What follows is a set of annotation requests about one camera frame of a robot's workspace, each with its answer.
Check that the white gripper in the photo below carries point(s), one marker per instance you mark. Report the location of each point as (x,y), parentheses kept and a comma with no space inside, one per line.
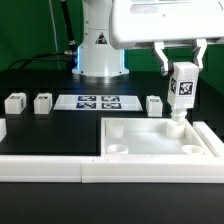
(135,23)

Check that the white square tabletop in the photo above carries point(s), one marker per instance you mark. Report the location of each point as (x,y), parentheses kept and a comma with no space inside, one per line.
(147,136)

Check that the white front fence bar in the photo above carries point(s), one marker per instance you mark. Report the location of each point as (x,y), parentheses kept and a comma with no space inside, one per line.
(112,169)

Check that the white sheet with markers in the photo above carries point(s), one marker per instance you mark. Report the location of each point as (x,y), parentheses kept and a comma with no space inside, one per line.
(98,102)

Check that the white left fence bar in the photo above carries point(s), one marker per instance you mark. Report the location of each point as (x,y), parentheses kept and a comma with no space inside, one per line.
(3,130)

